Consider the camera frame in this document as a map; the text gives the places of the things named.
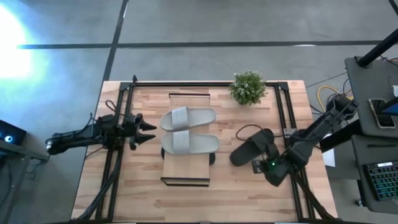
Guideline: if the blue screen tablet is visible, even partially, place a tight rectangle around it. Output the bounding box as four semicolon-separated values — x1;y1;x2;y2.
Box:
377;96;398;116

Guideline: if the black smartphone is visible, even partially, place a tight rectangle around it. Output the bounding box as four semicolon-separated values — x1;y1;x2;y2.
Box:
368;98;397;129

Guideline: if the small green potted plant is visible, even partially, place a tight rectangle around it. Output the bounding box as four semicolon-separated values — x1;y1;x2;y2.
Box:
228;70;267;106

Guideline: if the backlit black keyboard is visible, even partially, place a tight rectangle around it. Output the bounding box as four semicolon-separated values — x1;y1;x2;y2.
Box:
363;161;398;202

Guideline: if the grey keyboard desk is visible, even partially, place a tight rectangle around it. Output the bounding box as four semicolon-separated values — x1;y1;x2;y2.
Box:
351;135;398;215

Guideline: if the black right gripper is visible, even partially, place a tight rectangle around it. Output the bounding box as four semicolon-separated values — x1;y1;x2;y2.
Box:
251;148;299;187

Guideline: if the grey foam slide sandal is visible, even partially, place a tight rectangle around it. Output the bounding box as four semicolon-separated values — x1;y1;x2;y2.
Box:
160;106;217;132
160;129;220;156

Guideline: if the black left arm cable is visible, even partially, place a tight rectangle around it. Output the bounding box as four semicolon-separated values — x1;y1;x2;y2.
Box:
104;99;125;118

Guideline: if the grey side desk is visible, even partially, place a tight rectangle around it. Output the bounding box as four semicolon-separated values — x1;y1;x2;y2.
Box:
344;55;398;138

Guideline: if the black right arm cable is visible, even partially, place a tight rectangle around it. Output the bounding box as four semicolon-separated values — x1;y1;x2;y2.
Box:
235;124;285;141

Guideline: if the black foam slide sandal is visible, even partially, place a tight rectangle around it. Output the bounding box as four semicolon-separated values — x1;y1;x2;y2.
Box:
229;128;276;167
160;147;216;166

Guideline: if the yellow cable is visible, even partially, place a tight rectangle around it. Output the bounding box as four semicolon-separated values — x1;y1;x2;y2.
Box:
317;85;354;113

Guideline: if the wooden shelf with black frame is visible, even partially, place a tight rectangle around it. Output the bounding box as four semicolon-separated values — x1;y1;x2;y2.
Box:
160;92;212;187

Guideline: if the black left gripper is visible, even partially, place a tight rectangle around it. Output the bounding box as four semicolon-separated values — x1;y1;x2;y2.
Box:
119;112;157;151

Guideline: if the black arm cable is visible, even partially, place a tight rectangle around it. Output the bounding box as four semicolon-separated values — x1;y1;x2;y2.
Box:
104;99;125;118
235;124;285;141

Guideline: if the white paper sheet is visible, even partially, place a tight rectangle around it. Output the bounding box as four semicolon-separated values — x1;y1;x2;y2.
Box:
322;148;336;168

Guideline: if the black box with blue light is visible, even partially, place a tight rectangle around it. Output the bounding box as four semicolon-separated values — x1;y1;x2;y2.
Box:
0;119;27;146

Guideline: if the black round pole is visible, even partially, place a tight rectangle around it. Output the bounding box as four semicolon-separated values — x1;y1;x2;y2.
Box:
357;27;398;68

